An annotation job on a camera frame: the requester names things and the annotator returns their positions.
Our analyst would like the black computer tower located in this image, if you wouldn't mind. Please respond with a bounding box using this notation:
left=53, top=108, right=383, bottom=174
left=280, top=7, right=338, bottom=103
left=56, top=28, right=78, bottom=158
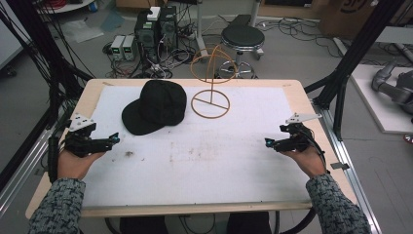
left=133, top=12, right=161, bottom=63
left=158, top=5, right=179, bottom=51

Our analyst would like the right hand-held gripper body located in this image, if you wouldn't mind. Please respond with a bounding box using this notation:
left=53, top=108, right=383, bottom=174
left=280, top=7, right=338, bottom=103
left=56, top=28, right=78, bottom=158
left=280, top=112, right=323, bottom=153

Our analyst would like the grey power supply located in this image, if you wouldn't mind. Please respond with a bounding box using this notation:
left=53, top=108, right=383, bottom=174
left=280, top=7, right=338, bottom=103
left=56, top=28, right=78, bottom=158
left=110, top=34, right=127, bottom=61
left=122, top=34, right=138, bottom=61

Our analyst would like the aluminium rail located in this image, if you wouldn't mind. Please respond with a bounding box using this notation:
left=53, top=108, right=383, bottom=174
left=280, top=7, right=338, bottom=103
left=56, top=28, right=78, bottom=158
left=0, top=128, right=67, bottom=217
left=311, top=98, right=384, bottom=234

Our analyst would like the white table mat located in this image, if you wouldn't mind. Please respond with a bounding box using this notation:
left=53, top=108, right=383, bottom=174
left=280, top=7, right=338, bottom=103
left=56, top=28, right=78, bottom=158
left=82, top=85, right=314, bottom=208

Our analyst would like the black round stool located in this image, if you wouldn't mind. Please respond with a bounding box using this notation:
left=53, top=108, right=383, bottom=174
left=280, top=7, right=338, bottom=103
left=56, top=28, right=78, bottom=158
left=217, top=24, right=266, bottom=79

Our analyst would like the metal bracket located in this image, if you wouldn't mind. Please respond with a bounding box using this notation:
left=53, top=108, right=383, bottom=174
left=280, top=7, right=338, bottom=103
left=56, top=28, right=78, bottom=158
left=329, top=161, right=351, bottom=171

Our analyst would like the black sleeved cable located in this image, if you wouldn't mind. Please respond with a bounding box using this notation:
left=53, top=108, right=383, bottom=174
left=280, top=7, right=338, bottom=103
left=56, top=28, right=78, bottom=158
left=47, top=120, right=73, bottom=184

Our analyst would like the cardboard box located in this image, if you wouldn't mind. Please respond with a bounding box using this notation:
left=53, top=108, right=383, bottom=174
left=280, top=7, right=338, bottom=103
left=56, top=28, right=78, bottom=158
left=317, top=0, right=379, bottom=41

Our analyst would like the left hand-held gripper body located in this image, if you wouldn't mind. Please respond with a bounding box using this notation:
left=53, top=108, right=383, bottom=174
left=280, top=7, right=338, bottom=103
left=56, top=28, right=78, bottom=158
left=62, top=112, right=113, bottom=159

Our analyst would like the white round table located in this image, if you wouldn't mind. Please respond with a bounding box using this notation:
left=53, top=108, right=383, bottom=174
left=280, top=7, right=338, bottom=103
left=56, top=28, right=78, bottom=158
left=36, top=0, right=95, bottom=15

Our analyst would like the white box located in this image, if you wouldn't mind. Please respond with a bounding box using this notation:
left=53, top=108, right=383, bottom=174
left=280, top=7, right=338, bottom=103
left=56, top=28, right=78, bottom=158
left=146, top=6, right=162, bottom=22

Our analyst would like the tangle of floor cables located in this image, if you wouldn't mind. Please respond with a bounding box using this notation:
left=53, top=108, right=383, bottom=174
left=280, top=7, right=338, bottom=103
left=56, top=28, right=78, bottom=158
left=101, top=38, right=196, bottom=80

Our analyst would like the clear plastic sheet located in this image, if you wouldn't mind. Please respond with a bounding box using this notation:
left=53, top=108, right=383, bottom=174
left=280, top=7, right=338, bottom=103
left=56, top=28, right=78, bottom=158
left=60, top=19, right=105, bottom=44

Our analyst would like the brown wire hat stand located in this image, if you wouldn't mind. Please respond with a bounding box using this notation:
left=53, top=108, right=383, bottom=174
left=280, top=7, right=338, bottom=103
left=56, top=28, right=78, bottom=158
left=190, top=44, right=239, bottom=120

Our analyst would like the black thin cable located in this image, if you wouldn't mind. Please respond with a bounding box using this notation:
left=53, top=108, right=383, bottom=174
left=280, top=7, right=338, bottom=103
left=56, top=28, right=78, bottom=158
left=303, top=127, right=329, bottom=174

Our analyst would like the white stand leg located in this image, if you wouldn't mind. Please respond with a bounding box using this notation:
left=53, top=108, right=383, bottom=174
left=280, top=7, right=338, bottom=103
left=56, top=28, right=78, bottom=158
left=194, top=0, right=209, bottom=59

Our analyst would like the white floor board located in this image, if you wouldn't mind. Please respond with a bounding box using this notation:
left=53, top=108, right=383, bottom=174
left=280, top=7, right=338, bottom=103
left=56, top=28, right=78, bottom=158
left=350, top=63, right=413, bottom=135

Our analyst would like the black cap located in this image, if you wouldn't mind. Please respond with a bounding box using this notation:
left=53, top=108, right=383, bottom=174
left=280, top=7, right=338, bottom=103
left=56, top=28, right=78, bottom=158
left=121, top=79, right=188, bottom=137

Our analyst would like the black frame post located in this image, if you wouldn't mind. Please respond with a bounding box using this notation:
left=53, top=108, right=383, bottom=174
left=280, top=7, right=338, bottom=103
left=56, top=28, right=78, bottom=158
left=0, top=0, right=95, bottom=193
left=304, top=0, right=413, bottom=141

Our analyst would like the person's left hand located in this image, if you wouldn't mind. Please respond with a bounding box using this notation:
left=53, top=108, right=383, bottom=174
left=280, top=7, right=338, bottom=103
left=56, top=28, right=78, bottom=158
left=57, top=149, right=107, bottom=180

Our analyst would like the person's right hand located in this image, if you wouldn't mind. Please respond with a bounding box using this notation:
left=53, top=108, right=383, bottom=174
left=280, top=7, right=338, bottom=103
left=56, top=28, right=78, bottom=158
left=280, top=145, right=327, bottom=179

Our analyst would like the person's leg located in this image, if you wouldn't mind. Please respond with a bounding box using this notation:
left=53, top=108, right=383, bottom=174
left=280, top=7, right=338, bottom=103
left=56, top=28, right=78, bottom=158
left=226, top=212, right=271, bottom=234
left=119, top=214, right=170, bottom=234

